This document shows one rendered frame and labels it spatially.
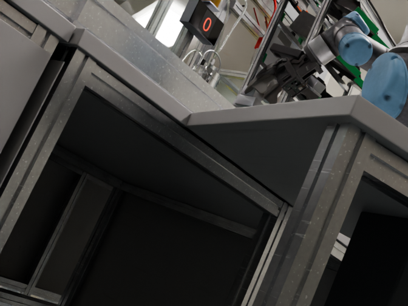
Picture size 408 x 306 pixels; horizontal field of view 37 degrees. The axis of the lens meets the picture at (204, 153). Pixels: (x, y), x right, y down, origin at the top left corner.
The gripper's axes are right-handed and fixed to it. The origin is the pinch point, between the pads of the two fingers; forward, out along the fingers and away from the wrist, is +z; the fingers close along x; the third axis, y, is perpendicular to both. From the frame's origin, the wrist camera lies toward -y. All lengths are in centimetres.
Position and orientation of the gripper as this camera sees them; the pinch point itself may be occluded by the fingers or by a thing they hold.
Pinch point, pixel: (252, 93)
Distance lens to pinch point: 173.0
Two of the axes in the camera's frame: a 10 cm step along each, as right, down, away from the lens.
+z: -7.8, 5.5, 2.9
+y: 2.9, 7.4, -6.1
